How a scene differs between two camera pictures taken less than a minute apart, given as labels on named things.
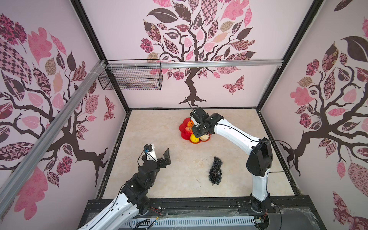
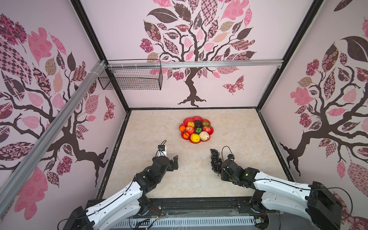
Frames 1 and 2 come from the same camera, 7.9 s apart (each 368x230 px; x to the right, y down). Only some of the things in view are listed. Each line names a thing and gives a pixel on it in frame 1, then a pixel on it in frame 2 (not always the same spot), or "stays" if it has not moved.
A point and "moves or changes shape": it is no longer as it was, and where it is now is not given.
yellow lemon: (193, 139) stays
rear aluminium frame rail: (196, 63) stays
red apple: (188, 130) stays
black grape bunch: (215, 174) moves or changes shape
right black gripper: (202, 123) -> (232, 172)
